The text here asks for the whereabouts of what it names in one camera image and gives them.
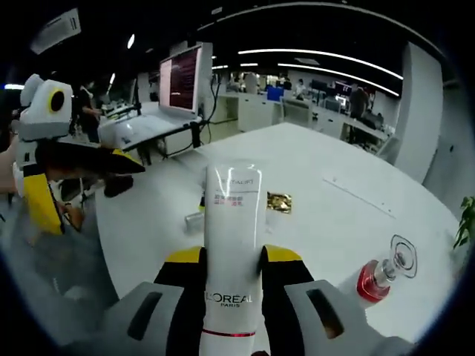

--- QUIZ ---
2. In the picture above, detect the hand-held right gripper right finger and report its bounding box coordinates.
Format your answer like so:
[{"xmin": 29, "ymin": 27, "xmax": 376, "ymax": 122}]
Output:
[{"xmin": 259, "ymin": 244, "xmax": 379, "ymax": 356}]

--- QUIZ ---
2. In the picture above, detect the large white skincare tube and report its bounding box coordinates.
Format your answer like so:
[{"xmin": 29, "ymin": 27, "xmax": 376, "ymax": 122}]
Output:
[{"xmin": 202, "ymin": 162, "xmax": 265, "ymax": 356}]

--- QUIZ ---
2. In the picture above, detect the white ceiling air conditioner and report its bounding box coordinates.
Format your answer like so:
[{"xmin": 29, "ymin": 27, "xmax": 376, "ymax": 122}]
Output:
[{"xmin": 31, "ymin": 9, "xmax": 82, "ymax": 55}]

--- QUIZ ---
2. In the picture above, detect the green potted plant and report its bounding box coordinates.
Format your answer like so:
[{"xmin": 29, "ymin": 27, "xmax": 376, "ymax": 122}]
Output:
[{"xmin": 452, "ymin": 196, "xmax": 475, "ymax": 249}]

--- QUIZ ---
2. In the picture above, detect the person's left hand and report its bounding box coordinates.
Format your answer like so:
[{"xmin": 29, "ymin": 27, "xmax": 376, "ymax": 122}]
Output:
[{"xmin": 0, "ymin": 146, "xmax": 19, "ymax": 196}]

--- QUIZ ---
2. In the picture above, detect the white skincare bottle red collar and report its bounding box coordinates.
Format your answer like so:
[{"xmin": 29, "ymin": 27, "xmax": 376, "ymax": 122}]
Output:
[{"xmin": 337, "ymin": 234, "xmax": 419, "ymax": 316}]

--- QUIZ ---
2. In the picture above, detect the row of white office desks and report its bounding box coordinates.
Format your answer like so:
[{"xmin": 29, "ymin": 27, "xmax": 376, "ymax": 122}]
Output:
[{"xmin": 218, "ymin": 92, "xmax": 390, "ymax": 148}]

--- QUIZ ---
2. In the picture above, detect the gold foil sachet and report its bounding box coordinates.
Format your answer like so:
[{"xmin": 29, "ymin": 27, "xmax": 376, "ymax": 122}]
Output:
[{"xmin": 266, "ymin": 191, "xmax": 293, "ymax": 214}]

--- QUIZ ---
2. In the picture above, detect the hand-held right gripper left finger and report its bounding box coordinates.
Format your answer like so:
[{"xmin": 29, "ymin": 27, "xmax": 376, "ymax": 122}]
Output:
[{"xmin": 102, "ymin": 246, "xmax": 208, "ymax": 356}]

